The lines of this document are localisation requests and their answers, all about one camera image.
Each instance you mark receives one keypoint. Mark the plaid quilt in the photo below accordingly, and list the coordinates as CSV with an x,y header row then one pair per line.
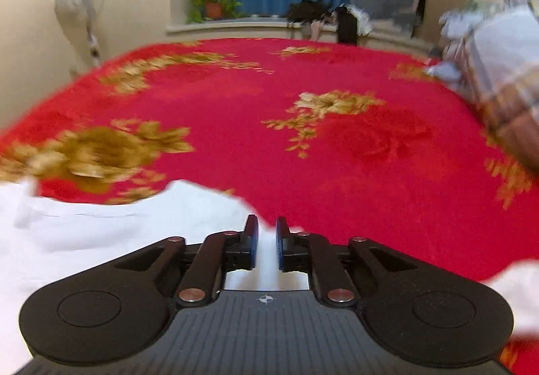
x,y
497,63

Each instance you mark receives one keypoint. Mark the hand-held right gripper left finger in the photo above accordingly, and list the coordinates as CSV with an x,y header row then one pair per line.
x,y
252,241

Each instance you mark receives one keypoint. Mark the grey plastic storage bin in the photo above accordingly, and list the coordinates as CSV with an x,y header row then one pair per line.
x,y
385,4

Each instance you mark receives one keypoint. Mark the white shirt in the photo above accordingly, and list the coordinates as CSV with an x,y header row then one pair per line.
x,y
97,240

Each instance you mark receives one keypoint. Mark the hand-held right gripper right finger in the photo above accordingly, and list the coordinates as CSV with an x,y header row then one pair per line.
x,y
279,243

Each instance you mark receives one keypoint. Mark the red floral blanket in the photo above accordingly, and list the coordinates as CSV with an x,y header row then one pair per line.
x,y
294,126

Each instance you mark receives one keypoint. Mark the potted green plant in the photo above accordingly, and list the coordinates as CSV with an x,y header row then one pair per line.
x,y
212,4

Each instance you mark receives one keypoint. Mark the white standing fan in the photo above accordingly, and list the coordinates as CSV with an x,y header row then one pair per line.
x,y
82,17

